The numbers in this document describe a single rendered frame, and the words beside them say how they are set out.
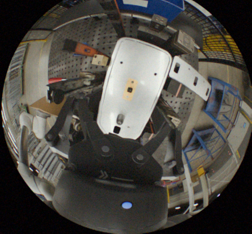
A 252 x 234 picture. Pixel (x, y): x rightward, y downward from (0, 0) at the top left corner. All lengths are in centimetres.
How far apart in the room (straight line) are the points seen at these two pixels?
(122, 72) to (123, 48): 9
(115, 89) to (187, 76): 31
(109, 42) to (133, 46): 38
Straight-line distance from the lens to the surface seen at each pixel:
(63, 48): 18
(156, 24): 32
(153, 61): 32
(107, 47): 67
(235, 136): 790
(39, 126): 90
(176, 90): 39
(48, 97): 20
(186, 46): 34
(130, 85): 31
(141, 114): 35
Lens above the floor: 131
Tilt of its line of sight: 65 degrees down
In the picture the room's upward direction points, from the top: 171 degrees counter-clockwise
